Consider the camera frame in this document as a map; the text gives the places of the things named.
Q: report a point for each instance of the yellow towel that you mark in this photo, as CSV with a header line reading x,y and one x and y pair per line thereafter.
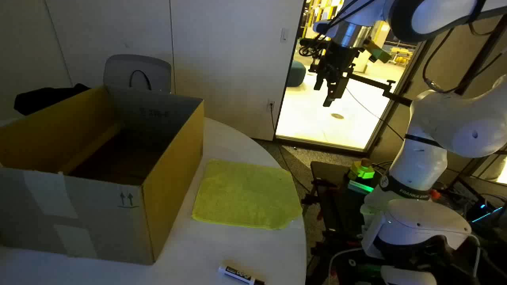
x,y
246,195

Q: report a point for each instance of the illuminated control button box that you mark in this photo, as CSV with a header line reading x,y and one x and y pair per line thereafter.
x,y
362,173

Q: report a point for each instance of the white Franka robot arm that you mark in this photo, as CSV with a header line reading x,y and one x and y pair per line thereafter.
x,y
465,127

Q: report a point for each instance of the teal round stool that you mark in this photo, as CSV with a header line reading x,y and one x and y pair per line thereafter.
x,y
295,73

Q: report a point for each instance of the large open cardboard box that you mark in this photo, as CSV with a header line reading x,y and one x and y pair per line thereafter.
x,y
159,191

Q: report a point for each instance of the grey chair backrest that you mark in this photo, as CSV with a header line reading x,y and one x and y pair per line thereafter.
x,y
119,72

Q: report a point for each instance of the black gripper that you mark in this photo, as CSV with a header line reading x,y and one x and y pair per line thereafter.
x,y
333,59

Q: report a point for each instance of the black and white marker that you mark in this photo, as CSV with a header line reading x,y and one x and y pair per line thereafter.
x,y
238,275

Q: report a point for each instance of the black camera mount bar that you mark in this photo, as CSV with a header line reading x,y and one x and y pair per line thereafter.
x,y
381,88

